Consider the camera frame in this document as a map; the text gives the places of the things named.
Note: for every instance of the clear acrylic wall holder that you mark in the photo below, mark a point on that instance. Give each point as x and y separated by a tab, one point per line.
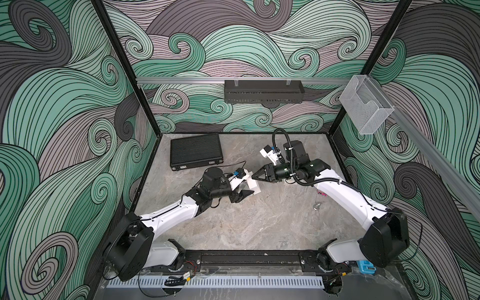
366	103

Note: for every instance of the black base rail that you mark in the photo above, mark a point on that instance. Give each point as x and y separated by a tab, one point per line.
307	261

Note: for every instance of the black wall tray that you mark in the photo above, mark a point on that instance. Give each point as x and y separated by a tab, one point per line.
259	91

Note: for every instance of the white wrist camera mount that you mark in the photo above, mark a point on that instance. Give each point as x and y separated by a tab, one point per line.
237	179
272	154

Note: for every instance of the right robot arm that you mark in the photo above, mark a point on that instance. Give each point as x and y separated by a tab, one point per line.
386	229

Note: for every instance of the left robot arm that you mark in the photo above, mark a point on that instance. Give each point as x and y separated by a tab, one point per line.
132	246

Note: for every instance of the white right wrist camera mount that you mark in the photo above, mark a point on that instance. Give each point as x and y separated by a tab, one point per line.
272	154

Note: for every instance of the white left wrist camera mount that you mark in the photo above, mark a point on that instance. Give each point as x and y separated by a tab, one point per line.
237	179

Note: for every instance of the black corner frame post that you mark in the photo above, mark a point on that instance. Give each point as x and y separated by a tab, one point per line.
124	62

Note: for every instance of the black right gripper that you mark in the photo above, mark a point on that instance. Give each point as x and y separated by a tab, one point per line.
269	172

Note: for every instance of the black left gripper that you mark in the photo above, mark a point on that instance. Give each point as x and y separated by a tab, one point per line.
237	198

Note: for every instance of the white slotted cable duct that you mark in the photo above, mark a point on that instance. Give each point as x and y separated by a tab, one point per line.
280	282

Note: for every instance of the black ribbed briefcase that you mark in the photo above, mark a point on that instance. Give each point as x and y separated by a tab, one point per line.
195	151

